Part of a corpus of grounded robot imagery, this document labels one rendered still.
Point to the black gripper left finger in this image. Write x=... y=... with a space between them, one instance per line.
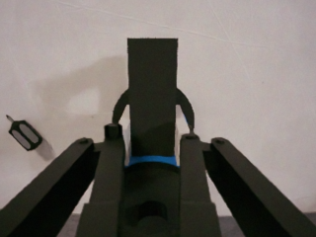
x=44 y=205

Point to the black round disc with center stud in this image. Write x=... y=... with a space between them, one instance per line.
x=182 y=100

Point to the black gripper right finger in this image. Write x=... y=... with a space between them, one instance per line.
x=258 y=206

